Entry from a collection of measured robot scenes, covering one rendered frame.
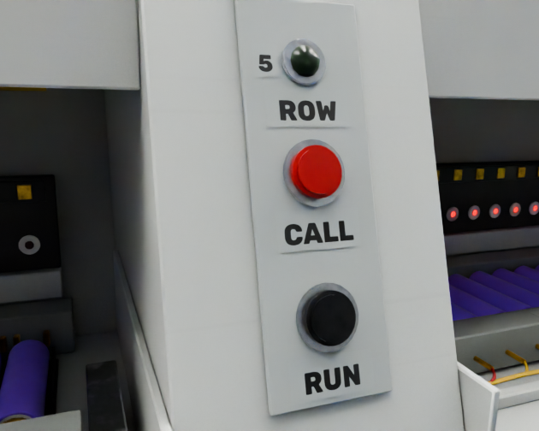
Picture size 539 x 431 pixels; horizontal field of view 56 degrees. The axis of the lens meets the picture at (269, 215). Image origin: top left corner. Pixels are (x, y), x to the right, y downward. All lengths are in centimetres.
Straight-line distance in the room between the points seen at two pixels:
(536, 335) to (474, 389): 13
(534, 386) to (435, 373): 11
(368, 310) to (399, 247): 2
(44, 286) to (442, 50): 24
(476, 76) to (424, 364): 11
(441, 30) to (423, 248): 8
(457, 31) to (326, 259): 10
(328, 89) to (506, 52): 9
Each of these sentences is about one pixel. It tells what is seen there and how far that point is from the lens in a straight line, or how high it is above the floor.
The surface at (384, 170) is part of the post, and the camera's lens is 17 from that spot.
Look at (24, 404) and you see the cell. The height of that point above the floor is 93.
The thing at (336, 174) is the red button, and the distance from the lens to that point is 15.
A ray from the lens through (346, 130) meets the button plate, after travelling 16.
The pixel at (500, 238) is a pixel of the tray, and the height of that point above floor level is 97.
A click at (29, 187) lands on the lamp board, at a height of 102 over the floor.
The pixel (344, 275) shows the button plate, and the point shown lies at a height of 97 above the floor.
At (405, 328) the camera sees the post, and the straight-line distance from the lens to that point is 17.
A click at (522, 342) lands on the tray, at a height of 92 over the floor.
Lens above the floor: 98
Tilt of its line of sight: 3 degrees up
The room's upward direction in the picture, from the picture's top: 5 degrees counter-clockwise
